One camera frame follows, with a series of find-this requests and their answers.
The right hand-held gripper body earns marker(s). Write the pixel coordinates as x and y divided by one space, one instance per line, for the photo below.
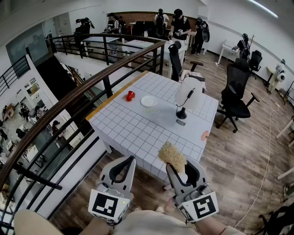
202 206

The person's shoe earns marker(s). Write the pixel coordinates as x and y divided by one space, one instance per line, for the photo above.
137 208
159 208

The red plastic cup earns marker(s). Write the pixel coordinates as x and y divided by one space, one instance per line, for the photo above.
131 96

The ceiling strip light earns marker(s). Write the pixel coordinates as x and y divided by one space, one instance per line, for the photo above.
264 8

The person's left shoe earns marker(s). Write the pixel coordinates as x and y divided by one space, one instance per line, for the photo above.
137 208

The beige fibrous loofah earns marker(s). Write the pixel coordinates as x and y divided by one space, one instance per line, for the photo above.
171 156

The person's left forearm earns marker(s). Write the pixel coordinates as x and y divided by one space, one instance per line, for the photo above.
100 226

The white desk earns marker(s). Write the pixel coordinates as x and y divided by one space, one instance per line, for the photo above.
286 130
286 174
227 47

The black metal stand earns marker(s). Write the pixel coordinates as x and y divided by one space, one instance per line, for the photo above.
290 91

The person's right forearm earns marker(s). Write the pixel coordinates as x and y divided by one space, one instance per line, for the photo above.
207 223

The white round device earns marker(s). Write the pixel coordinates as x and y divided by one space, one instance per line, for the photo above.
282 76

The pink checkered cushion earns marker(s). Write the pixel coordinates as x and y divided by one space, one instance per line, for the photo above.
188 74

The wood-topped black metal railing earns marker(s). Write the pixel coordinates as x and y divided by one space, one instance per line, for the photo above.
85 84

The white shade table lamp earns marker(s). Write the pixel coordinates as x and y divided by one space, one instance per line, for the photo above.
198 101

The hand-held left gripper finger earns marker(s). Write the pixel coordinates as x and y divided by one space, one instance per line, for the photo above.
106 171
131 174

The person's right shoe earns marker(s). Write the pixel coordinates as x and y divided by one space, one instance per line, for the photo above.
159 208

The black high-back office chair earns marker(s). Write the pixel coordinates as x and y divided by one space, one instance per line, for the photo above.
175 62

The white table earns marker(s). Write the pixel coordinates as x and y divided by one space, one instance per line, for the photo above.
101 39

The black swivel chair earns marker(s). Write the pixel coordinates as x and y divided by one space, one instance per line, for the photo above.
282 218

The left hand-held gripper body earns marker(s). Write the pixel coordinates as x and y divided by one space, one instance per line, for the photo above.
103 204

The white round plate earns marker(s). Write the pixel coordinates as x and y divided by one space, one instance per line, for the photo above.
148 101

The black mesh office chair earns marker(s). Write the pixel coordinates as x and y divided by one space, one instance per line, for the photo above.
236 82
255 59

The wooden coat stand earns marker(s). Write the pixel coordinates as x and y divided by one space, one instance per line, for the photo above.
251 46

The grey wall map board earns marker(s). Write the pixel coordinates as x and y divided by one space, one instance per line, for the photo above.
27 43

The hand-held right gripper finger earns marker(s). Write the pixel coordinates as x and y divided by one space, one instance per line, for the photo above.
202 176
175 183

